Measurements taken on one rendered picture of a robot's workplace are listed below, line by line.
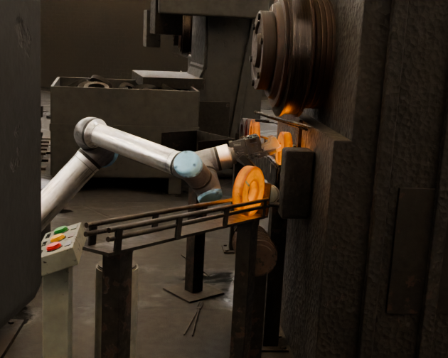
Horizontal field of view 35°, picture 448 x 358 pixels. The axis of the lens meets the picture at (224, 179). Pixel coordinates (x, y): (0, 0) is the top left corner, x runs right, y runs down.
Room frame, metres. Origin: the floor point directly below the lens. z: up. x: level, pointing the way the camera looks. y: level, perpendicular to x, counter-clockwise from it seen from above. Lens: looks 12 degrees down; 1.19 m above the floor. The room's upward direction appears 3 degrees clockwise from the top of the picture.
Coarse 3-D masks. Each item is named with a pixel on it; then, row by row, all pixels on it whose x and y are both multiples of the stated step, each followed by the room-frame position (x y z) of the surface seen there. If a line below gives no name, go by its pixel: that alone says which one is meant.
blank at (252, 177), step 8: (248, 168) 2.08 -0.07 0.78; (256, 168) 2.10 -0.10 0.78; (240, 176) 2.05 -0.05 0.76; (248, 176) 2.06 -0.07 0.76; (256, 176) 2.10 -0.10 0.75; (240, 184) 2.04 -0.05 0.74; (248, 184) 2.06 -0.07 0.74; (256, 184) 2.12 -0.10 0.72; (264, 184) 2.16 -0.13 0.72; (240, 192) 2.03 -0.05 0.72; (256, 192) 2.12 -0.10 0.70; (240, 200) 2.03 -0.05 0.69; (248, 200) 2.07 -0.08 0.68; (240, 208) 2.04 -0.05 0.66; (248, 216) 2.08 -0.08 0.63
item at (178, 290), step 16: (176, 144) 3.15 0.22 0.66; (192, 144) 3.20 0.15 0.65; (208, 144) 2.93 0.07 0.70; (192, 192) 3.02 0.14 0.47; (192, 240) 3.01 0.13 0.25; (192, 256) 3.01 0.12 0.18; (192, 272) 3.00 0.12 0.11; (176, 288) 3.05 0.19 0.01; (192, 288) 3.00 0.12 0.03; (208, 288) 3.07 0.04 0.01
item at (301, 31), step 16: (288, 0) 2.50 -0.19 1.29; (304, 0) 2.47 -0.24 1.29; (304, 16) 2.42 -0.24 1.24; (304, 32) 2.39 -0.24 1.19; (304, 48) 2.38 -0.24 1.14; (304, 64) 2.38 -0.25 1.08; (288, 80) 2.40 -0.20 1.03; (304, 80) 2.40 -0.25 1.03; (288, 96) 2.41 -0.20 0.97; (288, 112) 2.52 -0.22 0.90
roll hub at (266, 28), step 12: (264, 12) 2.55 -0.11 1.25; (264, 24) 2.48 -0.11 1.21; (276, 24) 2.49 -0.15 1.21; (252, 36) 2.72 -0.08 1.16; (264, 36) 2.46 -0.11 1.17; (276, 36) 2.47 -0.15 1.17; (252, 48) 2.64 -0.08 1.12; (264, 48) 2.45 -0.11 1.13; (276, 48) 2.46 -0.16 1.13; (252, 60) 2.62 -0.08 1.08; (264, 60) 2.45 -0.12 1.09; (252, 72) 2.66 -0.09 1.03; (264, 72) 2.47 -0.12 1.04; (264, 84) 2.51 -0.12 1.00
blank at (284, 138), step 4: (280, 132) 2.62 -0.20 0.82; (284, 132) 2.59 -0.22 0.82; (288, 132) 2.60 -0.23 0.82; (280, 136) 2.61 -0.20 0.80; (284, 136) 2.56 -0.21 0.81; (288, 136) 2.56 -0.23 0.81; (280, 140) 2.60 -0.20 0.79; (284, 140) 2.54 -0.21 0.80; (288, 140) 2.55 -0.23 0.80; (280, 144) 2.62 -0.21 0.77; (284, 144) 2.53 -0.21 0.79; (288, 144) 2.53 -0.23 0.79; (280, 152) 2.63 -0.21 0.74; (276, 156) 2.65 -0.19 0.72; (280, 156) 2.62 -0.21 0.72; (276, 160) 2.65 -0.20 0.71; (280, 160) 2.57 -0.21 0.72; (280, 164) 2.56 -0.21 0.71
